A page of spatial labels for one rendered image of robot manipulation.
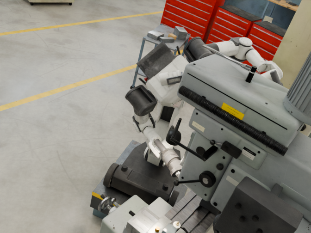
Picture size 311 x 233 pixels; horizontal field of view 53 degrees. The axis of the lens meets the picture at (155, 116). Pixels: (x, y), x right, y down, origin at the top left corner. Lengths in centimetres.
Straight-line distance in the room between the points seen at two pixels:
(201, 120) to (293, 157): 36
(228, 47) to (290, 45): 121
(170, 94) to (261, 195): 89
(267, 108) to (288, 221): 38
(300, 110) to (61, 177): 250
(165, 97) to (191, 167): 47
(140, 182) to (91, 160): 105
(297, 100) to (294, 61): 189
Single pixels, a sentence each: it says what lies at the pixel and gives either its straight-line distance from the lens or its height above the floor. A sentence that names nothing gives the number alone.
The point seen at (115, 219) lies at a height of 73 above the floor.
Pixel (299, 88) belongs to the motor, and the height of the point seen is 198.
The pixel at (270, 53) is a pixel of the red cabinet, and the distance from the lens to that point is 600.
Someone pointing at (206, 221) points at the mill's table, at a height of 93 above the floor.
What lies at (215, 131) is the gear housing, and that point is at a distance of 127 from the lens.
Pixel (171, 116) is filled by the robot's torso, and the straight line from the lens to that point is 215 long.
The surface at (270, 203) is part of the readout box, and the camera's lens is 103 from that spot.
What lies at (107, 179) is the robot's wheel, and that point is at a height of 53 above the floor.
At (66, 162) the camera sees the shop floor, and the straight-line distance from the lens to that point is 337.
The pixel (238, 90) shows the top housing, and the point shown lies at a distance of 117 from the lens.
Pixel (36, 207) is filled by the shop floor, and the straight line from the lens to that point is 300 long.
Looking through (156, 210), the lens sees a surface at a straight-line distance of 201.
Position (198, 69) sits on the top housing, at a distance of 122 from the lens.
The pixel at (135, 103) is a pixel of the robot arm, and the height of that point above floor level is 143.
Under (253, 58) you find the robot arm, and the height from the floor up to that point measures 178.
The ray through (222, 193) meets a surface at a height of 144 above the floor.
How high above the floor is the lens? 237
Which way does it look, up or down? 34 degrees down
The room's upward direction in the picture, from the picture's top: 16 degrees clockwise
